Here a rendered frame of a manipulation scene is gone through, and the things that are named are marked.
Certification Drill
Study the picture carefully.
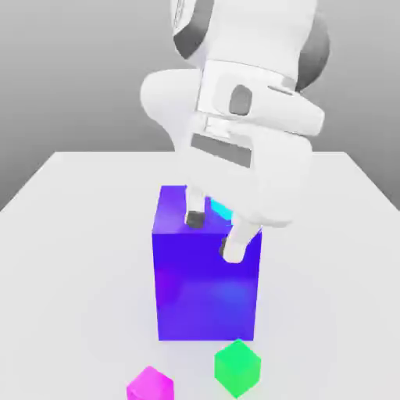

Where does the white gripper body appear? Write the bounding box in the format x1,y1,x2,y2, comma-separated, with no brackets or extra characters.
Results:
174,114,314,229

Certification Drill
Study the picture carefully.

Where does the small cyan cube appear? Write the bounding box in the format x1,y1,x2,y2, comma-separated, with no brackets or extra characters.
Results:
209,197,234,222

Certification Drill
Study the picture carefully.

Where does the small green cube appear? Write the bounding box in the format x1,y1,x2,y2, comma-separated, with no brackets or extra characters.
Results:
214,338,263,399

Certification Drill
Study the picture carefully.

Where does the small magenta cube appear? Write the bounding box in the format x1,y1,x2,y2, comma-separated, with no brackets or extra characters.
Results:
126,365,175,400

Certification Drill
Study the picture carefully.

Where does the large blue box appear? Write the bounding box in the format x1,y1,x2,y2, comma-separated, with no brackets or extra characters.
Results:
152,184,263,342

